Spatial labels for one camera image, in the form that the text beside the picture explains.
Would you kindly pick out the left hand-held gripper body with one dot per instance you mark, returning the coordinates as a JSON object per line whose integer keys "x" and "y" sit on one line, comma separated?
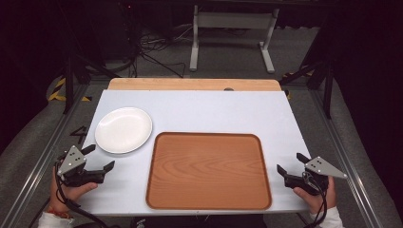
{"x": 73, "y": 164}

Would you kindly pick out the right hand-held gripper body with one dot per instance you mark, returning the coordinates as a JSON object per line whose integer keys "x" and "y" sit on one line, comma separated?
{"x": 312, "y": 177}

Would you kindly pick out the person's right hand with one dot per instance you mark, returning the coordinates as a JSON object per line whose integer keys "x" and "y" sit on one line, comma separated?
{"x": 316, "y": 201}

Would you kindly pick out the person's left hand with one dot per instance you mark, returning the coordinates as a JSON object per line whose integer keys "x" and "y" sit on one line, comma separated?
{"x": 68, "y": 193}

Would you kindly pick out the white round plate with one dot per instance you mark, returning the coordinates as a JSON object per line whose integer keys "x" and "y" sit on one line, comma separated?
{"x": 123, "y": 129}

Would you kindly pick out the yellow black floor tape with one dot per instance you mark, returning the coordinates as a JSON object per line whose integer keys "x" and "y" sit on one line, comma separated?
{"x": 57, "y": 91}

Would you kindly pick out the black tripod stand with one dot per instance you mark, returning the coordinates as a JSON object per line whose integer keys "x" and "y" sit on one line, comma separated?
{"x": 326, "y": 79}
{"x": 69, "y": 82}

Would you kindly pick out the wooden tray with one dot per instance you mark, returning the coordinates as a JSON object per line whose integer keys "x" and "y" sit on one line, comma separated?
{"x": 207, "y": 171}

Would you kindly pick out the aluminium rail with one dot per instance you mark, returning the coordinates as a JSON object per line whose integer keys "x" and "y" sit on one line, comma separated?
{"x": 345, "y": 158}
{"x": 38, "y": 164}

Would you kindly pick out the grey metal table frame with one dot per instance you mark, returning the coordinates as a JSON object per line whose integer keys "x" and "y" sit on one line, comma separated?
{"x": 233, "y": 20}

